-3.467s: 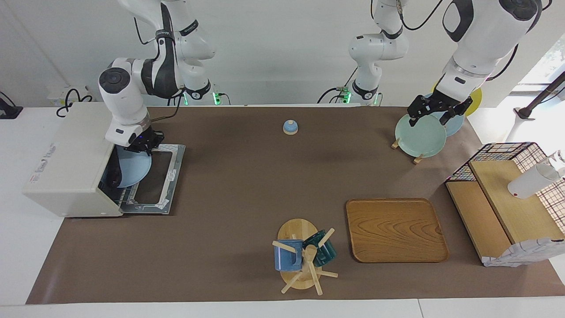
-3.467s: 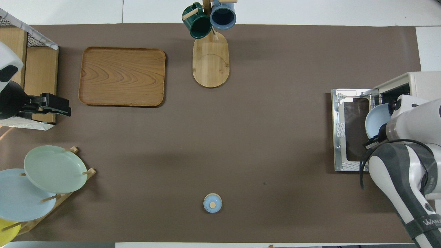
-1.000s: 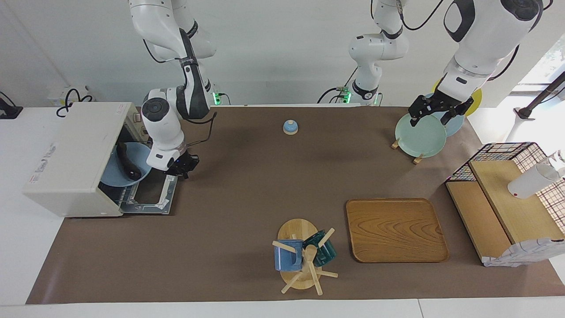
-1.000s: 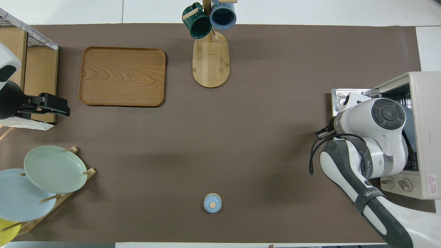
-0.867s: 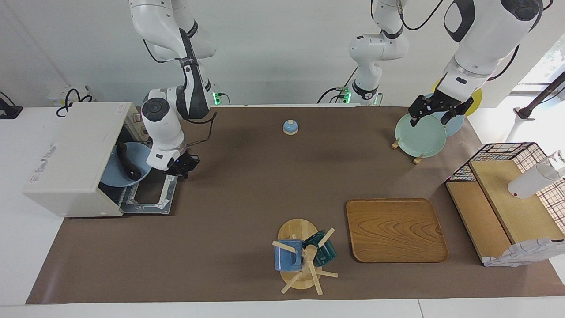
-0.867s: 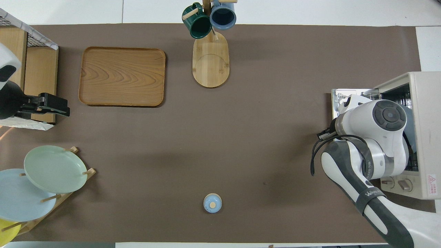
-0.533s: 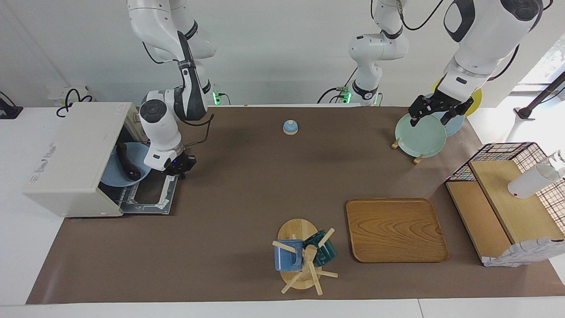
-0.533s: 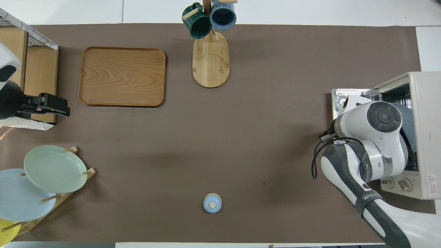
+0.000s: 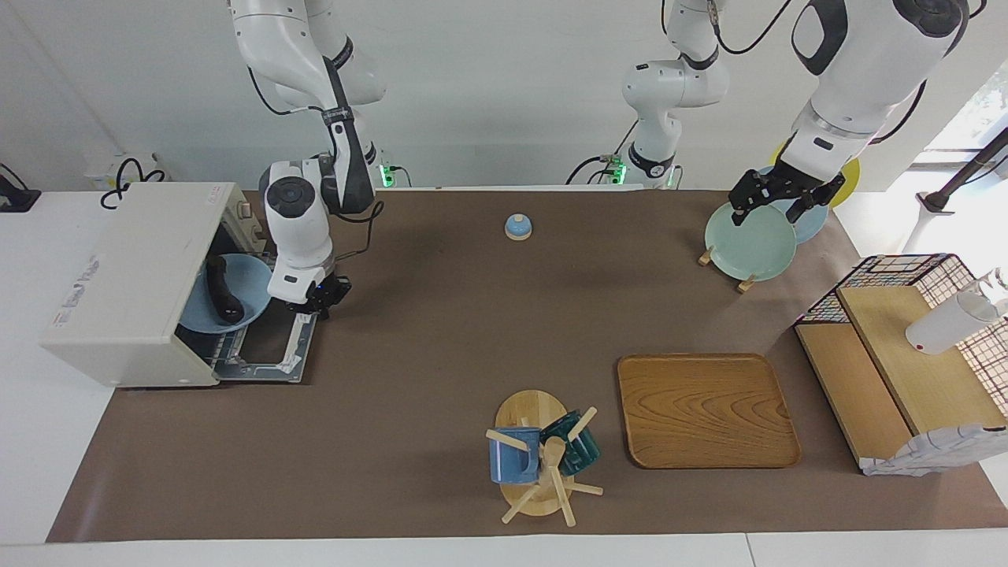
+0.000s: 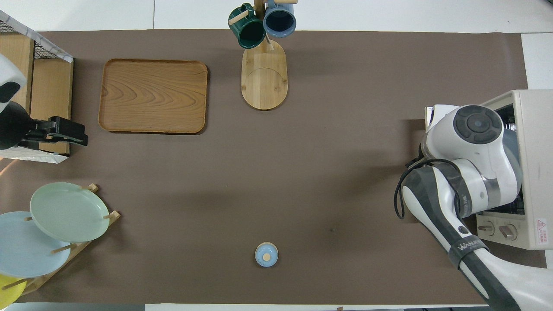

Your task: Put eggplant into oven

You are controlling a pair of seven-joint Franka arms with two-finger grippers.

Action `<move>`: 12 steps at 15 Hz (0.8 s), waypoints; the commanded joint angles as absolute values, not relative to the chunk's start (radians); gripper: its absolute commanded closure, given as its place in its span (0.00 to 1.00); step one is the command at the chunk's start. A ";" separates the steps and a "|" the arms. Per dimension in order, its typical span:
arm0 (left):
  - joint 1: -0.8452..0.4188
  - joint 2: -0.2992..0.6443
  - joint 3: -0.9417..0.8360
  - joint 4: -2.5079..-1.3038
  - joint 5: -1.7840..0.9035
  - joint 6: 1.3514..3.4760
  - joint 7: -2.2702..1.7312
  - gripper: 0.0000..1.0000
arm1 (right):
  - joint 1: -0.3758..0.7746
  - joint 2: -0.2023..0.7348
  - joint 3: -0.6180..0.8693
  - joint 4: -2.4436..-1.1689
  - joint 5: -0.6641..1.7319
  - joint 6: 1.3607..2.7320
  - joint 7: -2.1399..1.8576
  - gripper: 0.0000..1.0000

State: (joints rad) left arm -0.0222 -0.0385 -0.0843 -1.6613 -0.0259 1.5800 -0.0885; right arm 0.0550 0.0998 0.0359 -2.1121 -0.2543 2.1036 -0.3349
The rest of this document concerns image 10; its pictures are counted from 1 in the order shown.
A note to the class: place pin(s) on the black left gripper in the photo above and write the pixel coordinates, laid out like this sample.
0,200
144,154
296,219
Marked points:
14,127

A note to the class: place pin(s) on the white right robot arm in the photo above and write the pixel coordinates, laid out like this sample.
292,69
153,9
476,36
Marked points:
475,142

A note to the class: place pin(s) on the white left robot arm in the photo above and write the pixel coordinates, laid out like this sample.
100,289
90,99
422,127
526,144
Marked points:
9,71

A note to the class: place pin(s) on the silver oven knob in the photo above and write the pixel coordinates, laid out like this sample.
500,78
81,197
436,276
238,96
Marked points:
487,228
508,232

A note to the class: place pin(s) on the beige toaster oven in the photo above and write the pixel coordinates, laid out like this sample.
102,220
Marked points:
538,151

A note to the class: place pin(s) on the pale green plate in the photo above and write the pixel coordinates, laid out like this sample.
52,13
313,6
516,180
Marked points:
69,211

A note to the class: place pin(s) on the wooden serving tray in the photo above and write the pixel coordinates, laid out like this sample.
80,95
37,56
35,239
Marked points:
151,95

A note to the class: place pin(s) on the wooden plate rack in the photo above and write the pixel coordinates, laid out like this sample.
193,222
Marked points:
114,216

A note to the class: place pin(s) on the light blue racked plate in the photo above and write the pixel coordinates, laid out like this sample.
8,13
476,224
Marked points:
26,255

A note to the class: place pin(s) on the yellow plate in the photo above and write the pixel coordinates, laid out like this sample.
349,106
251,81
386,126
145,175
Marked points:
8,293

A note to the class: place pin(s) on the wooden mug tree stand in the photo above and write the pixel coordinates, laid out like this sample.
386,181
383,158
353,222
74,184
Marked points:
264,82

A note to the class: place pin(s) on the dark green mug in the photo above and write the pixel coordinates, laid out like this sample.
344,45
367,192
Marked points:
248,35

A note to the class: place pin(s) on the brown table mat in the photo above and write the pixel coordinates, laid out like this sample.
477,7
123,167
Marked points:
302,172

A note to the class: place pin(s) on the blue grey mug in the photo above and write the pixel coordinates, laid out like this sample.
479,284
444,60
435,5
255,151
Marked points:
279,23

